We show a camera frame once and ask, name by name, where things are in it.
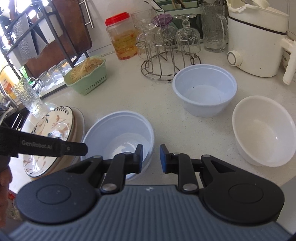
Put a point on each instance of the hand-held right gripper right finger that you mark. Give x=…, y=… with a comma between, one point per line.
x=163, y=160

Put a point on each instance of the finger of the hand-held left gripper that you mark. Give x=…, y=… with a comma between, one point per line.
x=75, y=148

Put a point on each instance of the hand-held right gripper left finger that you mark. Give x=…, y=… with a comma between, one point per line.
x=139, y=160

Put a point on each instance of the colourful floral plate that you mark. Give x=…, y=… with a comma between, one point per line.
x=53, y=125

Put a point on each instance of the pale blue plastic bowl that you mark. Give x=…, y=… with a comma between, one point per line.
x=205, y=90
x=120, y=129

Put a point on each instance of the white ceramic bowl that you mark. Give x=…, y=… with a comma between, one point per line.
x=263, y=132

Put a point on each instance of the person's left hand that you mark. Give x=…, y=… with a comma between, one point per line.
x=5, y=185

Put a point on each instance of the tall textured glass cup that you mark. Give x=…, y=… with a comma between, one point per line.
x=27, y=97

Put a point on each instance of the small clear glass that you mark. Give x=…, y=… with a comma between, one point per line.
x=44, y=81
x=55, y=74
x=64, y=69

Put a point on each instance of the yellow detergent bottle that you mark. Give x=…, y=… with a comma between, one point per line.
x=7, y=85

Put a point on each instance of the green plastic basket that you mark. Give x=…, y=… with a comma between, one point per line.
x=92, y=84

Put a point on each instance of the enoki mushrooms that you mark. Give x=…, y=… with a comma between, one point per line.
x=85, y=67

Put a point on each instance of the white rack caddy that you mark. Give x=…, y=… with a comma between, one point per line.
x=13, y=58
x=52, y=27

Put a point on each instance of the black dish rack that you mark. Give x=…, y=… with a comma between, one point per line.
x=57, y=30

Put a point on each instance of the red lid plastic jar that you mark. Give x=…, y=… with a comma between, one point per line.
x=122, y=41

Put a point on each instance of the upturned wine glasses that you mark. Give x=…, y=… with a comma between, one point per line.
x=189, y=25

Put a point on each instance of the textured glass pitcher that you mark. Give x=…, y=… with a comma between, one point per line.
x=212, y=27

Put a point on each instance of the white electric cooker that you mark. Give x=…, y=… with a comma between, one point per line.
x=254, y=41

